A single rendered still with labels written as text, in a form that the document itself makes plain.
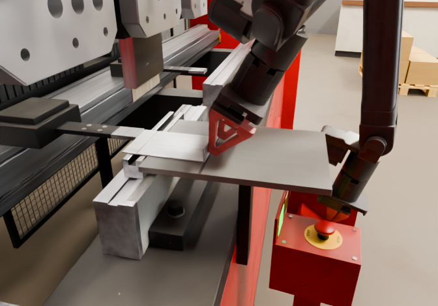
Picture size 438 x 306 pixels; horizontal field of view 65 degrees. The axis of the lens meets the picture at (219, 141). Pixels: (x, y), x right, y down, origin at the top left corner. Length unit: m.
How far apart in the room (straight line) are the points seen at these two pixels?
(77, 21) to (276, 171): 0.31
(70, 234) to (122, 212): 1.57
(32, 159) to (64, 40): 0.42
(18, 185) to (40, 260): 1.28
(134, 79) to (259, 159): 0.21
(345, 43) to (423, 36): 1.12
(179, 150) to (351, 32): 5.77
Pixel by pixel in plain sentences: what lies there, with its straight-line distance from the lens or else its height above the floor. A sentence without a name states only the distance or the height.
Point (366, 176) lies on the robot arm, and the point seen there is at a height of 0.89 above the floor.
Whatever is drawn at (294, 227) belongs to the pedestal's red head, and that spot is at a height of 0.78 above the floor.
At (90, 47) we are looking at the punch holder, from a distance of 0.33.
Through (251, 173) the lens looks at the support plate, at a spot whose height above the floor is 1.00.
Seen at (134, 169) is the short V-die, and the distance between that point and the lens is 0.52.
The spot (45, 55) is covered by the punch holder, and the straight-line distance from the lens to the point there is 0.28.
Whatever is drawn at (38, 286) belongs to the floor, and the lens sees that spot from 1.83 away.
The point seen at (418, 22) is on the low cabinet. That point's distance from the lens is 6.21.
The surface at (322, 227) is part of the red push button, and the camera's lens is 0.70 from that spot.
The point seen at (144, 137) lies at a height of 1.00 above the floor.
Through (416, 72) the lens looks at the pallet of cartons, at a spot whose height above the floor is 0.26.
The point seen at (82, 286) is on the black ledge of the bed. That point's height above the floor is 0.88.
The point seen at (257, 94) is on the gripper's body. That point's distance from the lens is 0.46.
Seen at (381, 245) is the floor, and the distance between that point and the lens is 2.00.
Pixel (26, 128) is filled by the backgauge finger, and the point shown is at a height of 1.02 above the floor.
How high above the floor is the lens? 1.24
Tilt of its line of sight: 26 degrees down
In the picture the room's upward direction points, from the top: straight up
